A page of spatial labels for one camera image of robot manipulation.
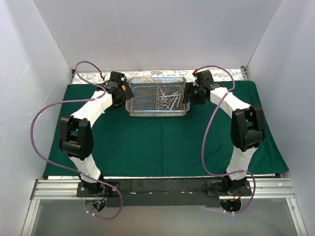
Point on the floral patterned table mat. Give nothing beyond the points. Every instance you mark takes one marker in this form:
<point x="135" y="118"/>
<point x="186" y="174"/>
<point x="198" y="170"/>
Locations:
<point x="218" y="74"/>

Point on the metal mesh instrument tray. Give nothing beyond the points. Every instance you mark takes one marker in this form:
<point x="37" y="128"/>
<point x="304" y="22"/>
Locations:
<point x="144" y="90"/>

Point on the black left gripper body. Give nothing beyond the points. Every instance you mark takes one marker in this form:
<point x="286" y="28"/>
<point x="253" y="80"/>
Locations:
<point x="123" y="94"/>

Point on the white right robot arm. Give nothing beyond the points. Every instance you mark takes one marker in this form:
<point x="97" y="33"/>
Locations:
<point x="247" y="125"/>

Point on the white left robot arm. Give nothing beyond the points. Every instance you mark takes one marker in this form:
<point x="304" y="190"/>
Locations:
<point x="75" y="134"/>

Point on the green surgical cloth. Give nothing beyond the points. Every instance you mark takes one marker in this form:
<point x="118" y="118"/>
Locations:
<point x="126" y="146"/>

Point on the steel surgical scissors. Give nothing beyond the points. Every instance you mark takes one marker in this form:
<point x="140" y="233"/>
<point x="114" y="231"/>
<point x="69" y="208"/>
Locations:
<point x="163" y="98"/>

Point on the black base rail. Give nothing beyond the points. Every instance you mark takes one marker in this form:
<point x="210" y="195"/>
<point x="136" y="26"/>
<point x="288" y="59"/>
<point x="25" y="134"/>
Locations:
<point x="167" y="191"/>

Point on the steel surgical forceps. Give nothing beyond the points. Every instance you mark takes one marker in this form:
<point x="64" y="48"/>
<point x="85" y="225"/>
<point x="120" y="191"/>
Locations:
<point x="172" y="103"/>

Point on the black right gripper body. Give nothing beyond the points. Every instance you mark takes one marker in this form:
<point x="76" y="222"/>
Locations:
<point x="187" y="92"/>

